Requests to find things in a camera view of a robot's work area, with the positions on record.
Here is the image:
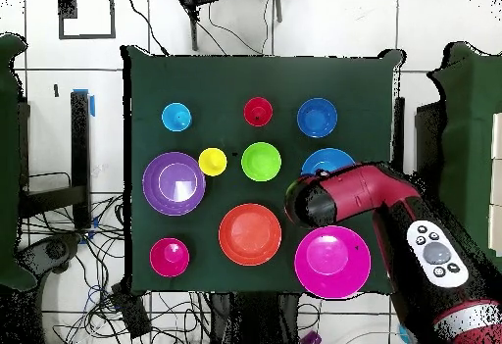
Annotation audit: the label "red cup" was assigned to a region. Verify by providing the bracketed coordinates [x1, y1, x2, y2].
[243, 96, 275, 128]

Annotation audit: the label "large pink bowl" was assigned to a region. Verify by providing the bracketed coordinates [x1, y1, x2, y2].
[293, 224, 373, 300]

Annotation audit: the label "black power strip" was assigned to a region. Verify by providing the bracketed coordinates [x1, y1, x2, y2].
[111, 282, 153, 339]

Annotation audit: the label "green bowl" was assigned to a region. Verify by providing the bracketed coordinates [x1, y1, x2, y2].
[240, 141, 282, 183]

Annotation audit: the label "tangle of black cables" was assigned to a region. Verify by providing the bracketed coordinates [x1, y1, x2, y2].
[19, 194, 213, 344]

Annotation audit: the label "black tripod stand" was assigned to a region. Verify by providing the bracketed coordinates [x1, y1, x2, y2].
[176, 0, 284, 52]

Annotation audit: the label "yellow cup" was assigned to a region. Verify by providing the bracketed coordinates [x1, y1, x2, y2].
[197, 147, 228, 177]

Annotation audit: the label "orange bowl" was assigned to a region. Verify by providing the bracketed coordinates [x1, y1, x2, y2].
[218, 203, 282, 268]

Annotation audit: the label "small crimson bowl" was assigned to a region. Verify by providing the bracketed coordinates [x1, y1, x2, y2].
[149, 237, 190, 278]

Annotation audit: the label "purple bowl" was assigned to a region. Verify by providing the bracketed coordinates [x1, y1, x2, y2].
[141, 151, 207, 217]

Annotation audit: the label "small dark blue bowl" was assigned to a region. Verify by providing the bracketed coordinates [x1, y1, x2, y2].
[296, 97, 338, 139]

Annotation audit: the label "blue tape strip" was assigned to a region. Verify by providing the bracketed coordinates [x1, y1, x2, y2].
[73, 88, 96, 118]

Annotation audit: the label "dark square floor frame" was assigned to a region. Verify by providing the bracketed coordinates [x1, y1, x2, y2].
[57, 0, 117, 40]

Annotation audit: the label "side table with green cloth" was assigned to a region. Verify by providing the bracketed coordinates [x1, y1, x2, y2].
[426, 41, 502, 274]
[0, 32, 37, 292]

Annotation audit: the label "black metal frame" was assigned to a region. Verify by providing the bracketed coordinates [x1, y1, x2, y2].
[17, 90, 93, 231]
[391, 96, 442, 176]

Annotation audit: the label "large light blue bowl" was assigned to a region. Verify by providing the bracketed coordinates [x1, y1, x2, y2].
[300, 147, 357, 176]

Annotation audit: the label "small purple object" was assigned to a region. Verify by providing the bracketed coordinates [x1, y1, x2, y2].
[299, 329, 323, 344]

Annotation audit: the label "white boxes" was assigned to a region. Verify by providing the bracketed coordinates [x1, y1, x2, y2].
[487, 112, 502, 257]

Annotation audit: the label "dark green tablecloth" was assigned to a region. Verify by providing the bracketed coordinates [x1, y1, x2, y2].
[120, 44, 407, 296]

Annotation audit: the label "light blue cup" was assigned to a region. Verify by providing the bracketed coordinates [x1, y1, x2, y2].
[161, 102, 193, 132]

